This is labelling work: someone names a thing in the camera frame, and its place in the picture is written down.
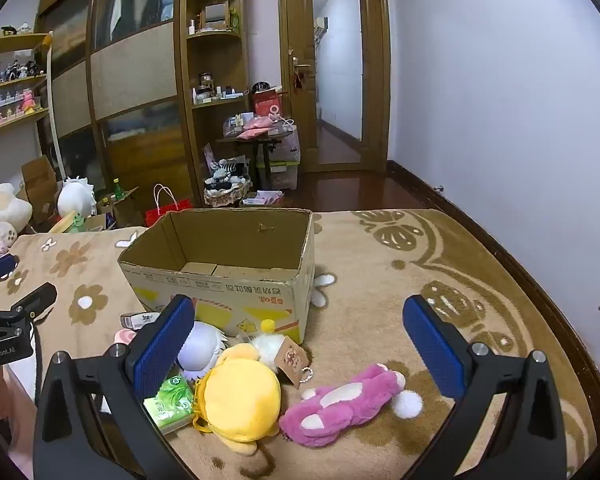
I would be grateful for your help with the small dark wooden table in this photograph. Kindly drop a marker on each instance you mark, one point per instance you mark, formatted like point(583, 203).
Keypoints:
point(250, 139)

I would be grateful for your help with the yellow shelf of figurines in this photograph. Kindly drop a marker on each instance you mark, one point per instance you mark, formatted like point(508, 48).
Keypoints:
point(15, 80)

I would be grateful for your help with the pink packets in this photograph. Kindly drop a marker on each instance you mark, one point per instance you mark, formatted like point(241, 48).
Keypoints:
point(255, 127)

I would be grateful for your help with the white round plush toy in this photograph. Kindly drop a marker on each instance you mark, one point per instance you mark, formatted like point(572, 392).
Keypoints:
point(75, 200)

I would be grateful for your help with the wooden door with glass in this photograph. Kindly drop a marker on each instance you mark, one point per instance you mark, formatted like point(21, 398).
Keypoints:
point(300, 20)

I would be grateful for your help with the cream plush toy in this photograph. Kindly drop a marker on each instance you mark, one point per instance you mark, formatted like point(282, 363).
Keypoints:
point(0, 205)

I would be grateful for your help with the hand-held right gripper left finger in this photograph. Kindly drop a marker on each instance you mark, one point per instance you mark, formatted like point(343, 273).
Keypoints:
point(165, 345)

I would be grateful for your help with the green frog toy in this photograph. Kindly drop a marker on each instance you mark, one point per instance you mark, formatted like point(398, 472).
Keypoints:
point(75, 221)

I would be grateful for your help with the white-haired purple plush doll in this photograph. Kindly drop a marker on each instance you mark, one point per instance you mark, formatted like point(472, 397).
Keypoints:
point(202, 347)

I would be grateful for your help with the printed cardboard box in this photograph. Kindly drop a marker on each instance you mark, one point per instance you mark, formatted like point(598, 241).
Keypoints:
point(260, 300)

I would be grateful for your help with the wooden wardrobe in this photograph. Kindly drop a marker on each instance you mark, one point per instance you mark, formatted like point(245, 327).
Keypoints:
point(130, 70)

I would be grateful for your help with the red paper bag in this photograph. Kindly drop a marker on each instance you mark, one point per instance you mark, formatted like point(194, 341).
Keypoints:
point(167, 211)

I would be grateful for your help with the open wooden corner shelf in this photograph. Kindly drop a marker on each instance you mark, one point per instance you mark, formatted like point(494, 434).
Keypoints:
point(220, 45)

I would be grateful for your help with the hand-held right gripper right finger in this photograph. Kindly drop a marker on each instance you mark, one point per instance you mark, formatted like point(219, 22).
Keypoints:
point(432, 345)

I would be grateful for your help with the small black white packet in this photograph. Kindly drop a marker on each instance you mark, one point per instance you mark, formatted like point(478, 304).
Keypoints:
point(140, 320)

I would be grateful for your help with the beige flower blanket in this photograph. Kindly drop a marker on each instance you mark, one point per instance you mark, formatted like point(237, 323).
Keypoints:
point(380, 285)

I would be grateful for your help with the green tissue pack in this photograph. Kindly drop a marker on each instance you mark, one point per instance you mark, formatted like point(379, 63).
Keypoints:
point(172, 400)

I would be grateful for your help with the plain cardboard box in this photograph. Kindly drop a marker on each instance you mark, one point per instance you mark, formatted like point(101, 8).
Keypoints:
point(37, 180)

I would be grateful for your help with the small pink round item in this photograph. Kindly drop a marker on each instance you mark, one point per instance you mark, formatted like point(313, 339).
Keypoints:
point(124, 336)

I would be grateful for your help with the red shopping bag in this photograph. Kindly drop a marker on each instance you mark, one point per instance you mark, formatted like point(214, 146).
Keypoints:
point(267, 105)

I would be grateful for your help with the pink plush toy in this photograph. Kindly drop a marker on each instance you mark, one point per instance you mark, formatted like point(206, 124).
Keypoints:
point(340, 400)

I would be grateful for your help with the open cardboard box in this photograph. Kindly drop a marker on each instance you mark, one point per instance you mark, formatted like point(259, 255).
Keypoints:
point(127, 207)

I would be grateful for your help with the clear plastic storage box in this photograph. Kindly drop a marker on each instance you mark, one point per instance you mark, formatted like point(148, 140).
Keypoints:
point(285, 160)

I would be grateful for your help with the green bottle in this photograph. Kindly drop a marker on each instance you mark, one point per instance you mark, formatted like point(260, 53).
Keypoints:
point(117, 191)

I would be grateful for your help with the wicker basket of socks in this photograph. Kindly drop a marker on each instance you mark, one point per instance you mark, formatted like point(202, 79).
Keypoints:
point(225, 192)

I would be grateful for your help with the yellow plush toy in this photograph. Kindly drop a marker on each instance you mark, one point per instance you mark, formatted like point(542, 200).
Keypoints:
point(240, 395)

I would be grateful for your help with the pink paper packet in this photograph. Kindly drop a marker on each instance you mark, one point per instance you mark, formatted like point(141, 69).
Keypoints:
point(265, 198)

